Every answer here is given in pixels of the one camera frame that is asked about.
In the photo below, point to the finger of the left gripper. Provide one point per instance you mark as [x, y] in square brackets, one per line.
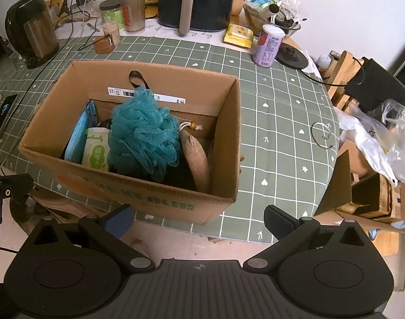
[15, 185]

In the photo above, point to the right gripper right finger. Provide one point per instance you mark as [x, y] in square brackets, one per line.
[292, 234]

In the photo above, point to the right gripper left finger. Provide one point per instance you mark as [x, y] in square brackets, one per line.
[106, 233]

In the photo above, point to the blue wet wipes pack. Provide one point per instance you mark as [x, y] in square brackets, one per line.
[74, 149]

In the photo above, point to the green white wipes pack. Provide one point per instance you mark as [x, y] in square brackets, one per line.
[96, 149]

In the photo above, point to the teal bath loofah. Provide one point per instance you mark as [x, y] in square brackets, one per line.
[144, 138]

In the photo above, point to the brown burlap pouch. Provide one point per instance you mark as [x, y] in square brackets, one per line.
[196, 160]

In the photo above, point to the smartphone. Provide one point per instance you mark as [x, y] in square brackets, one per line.
[5, 109]

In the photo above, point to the green checkered tablecloth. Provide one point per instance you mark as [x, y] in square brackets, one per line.
[289, 131]

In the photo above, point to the cardboard box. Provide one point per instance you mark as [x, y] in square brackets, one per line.
[207, 105]

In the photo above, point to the clear plastic bag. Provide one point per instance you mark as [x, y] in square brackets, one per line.
[379, 135]

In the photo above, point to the black electric kettle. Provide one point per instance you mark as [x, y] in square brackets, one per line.
[31, 33]

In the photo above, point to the wooden chair with black cloth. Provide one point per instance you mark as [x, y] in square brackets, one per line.
[361, 82]

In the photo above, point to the small brown wooden box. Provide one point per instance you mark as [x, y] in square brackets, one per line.
[103, 44]

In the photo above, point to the black round stand base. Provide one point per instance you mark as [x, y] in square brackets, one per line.
[291, 57]

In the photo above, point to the white purple canister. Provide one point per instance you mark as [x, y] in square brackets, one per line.
[268, 45]

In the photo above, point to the yellow wipes pack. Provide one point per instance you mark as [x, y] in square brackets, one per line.
[239, 36]

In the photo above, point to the green label jar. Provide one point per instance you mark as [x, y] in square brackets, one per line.
[111, 11]

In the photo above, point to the glass bowl with clutter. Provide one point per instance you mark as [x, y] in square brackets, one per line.
[288, 15]

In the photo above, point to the grey lid shaker bottle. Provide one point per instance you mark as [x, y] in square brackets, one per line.
[133, 14]

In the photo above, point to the black air fryer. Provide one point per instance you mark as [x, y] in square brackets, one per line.
[199, 15]

